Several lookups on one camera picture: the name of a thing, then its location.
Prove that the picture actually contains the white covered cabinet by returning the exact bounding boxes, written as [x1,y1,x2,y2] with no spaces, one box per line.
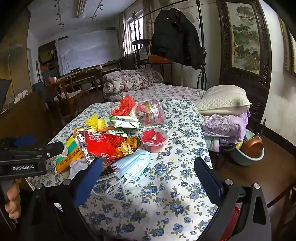
[57,30,121,76]

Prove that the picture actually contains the red foil snack bag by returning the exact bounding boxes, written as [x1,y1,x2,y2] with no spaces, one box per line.
[77,130,141,163]

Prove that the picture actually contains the copper pan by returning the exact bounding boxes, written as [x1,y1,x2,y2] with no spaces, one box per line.
[242,136,264,159]

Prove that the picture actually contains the pale floral bed sheet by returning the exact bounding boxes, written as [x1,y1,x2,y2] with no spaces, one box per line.
[109,83,206,102]

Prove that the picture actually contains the dark bookshelf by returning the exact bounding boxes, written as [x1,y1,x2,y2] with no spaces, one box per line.
[38,40,58,81]

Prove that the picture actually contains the pastel folded clothes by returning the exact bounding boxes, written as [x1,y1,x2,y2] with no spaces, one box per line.
[203,137,222,152]

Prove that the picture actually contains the red plastic basket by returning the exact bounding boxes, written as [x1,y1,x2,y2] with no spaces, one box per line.
[221,202,241,241]

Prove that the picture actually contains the yellow green cardboard box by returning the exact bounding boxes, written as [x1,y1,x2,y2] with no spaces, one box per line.
[55,134,87,174]

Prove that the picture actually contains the white quilted pillow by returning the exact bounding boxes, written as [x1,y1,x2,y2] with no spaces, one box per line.
[195,85,252,115]

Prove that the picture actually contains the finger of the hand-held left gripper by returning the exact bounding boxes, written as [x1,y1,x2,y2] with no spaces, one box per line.
[0,136,38,149]
[35,141,64,159]

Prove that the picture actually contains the folded floral quilt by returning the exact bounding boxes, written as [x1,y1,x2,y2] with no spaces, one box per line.
[102,70,163,101]

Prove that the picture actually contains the blue face mask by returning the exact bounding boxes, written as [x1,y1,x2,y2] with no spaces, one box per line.
[92,149,153,202]

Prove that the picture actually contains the paper wrapper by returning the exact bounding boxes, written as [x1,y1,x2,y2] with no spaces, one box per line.
[105,127,127,137]

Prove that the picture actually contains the clear container with red paper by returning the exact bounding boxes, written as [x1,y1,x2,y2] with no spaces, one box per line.
[140,128,168,153]

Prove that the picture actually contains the wooden chair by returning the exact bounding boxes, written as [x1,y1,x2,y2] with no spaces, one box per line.
[52,75,90,116]
[266,178,296,209]

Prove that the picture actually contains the white plastic bag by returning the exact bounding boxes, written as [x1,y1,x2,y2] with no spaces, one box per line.
[69,158,89,180]

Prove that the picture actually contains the folding screen with painting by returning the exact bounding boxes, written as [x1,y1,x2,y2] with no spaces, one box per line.
[216,0,272,126]

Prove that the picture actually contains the blue floral bedsheet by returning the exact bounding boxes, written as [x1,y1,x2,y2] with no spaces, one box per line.
[30,98,219,241]

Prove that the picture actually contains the black iron coat rack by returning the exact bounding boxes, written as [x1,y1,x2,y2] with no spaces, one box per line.
[195,0,208,90]

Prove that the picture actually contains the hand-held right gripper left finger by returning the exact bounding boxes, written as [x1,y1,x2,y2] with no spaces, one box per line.
[17,158,104,241]

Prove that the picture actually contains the purple blanket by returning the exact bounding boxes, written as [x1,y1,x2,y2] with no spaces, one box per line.
[199,112,251,144]

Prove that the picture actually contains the yellow pompom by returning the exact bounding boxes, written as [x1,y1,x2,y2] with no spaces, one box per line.
[85,115,105,131]

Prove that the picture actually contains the green white packet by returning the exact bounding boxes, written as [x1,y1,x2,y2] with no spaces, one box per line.
[109,115,141,129]

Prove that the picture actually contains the black chair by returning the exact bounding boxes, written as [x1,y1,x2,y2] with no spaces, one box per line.
[132,39,153,69]

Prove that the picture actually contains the black jacket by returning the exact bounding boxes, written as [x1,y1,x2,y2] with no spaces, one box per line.
[150,8,206,70]

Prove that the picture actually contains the orange side table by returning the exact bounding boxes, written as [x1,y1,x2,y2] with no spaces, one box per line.
[148,55,174,64]

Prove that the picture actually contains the wooden desk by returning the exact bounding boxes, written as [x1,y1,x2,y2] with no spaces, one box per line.
[57,66,104,91]

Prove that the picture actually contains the light blue basin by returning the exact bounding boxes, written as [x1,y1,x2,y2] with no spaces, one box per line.
[232,128,265,166]

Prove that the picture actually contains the person's left hand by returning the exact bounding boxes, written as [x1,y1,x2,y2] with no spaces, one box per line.
[5,182,22,219]

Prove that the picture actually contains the window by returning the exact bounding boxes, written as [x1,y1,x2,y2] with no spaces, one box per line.
[125,16,145,56]

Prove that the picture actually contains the white electric fan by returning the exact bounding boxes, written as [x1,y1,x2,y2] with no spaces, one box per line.
[177,8,200,30]

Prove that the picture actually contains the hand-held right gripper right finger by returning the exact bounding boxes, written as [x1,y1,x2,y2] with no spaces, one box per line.
[194,156,271,241]

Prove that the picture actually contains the clear bag of red packets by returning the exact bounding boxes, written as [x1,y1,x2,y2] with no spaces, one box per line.
[135,99,166,127]

